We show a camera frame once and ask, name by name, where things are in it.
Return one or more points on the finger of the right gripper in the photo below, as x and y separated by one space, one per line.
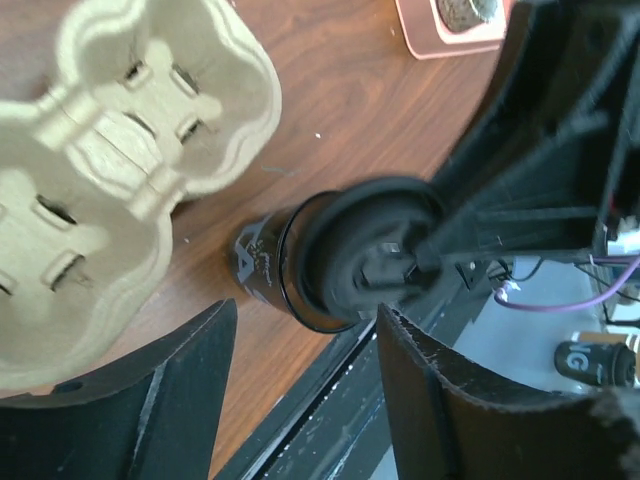
540 169

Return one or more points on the black coffee cup lid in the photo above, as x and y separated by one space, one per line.
360 249

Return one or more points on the cardboard two-cup carrier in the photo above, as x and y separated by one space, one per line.
152 103

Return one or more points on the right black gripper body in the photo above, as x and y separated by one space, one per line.
625 125

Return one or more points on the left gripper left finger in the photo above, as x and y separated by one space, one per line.
152 414

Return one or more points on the black coffee cup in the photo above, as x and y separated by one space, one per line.
263 260

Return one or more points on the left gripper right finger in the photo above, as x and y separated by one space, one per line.
451 418

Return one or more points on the orange plastic tray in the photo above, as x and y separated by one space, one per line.
428 37

